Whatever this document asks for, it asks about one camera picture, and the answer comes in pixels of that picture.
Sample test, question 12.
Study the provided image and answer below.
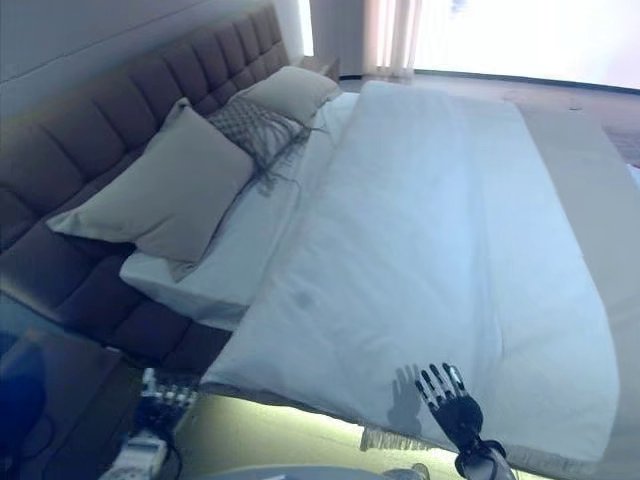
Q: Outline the large beige pillow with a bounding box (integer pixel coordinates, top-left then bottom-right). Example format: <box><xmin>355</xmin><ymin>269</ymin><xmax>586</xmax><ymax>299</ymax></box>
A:
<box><xmin>45</xmin><ymin>97</ymin><xmax>256</xmax><ymax>281</ymax></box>

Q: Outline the silver robot right leg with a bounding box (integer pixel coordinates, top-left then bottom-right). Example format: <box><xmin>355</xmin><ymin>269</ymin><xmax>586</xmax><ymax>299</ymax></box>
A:
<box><xmin>384</xmin><ymin>462</ymin><xmax>431</xmax><ymax>480</ymax></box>

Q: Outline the beige fringed bed runner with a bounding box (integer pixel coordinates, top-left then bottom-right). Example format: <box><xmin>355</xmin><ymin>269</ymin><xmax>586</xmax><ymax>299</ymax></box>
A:
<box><xmin>359</xmin><ymin>97</ymin><xmax>640</xmax><ymax>474</ymax></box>

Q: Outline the small wooden bedside table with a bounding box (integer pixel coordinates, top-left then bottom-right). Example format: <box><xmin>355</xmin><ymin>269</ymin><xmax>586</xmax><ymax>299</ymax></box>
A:
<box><xmin>299</xmin><ymin>55</ymin><xmax>341</xmax><ymax>81</ymax></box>

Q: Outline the white duvet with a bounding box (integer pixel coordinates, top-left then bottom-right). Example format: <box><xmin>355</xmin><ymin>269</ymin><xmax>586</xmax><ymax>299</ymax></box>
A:
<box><xmin>199</xmin><ymin>79</ymin><xmax>619</xmax><ymax>451</ymax></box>

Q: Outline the small beige pillow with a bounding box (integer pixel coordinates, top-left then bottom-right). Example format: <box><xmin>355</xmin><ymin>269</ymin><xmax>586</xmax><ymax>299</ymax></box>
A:
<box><xmin>244</xmin><ymin>65</ymin><xmax>341</xmax><ymax>126</ymax></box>

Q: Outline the silver robot torso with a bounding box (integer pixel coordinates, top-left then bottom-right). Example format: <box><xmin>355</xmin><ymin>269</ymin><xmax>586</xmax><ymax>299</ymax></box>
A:
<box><xmin>219</xmin><ymin>464</ymin><xmax>391</xmax><ymax>480</ymax></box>

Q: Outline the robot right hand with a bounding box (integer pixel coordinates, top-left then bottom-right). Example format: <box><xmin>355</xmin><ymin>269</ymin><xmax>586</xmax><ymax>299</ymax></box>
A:
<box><xmin>415</xmin><ymin>362</ymin><xmax>485</xmax><ymax>444</ymax></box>

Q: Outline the wooden nightstand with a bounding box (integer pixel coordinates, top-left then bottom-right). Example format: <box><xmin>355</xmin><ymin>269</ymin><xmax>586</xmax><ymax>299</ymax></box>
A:
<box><xmin>0</xmin><ymin>324</ymin><xmax>126</xmax><ymax>480</ymax></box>

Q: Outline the beige window curtain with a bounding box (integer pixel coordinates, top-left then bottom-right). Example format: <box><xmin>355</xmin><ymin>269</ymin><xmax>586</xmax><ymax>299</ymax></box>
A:
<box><xmin>359</xmin><ymin>0</ymin><xmax>416</xmax><ymax>74</ymax></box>

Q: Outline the woven fringed decorative cushion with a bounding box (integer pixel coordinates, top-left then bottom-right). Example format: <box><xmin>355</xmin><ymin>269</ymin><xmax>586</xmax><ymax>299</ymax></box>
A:
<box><xmin>207</xmin><ymin>94</ymin><xmax>329</xmax><ymax>196</ymax></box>

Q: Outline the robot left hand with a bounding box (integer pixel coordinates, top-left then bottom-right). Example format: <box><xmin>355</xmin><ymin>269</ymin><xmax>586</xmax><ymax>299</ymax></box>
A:
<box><xmin>139</xmin><ymin>367</ymin><xmax>199</xmax><ymax>426</ymax></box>

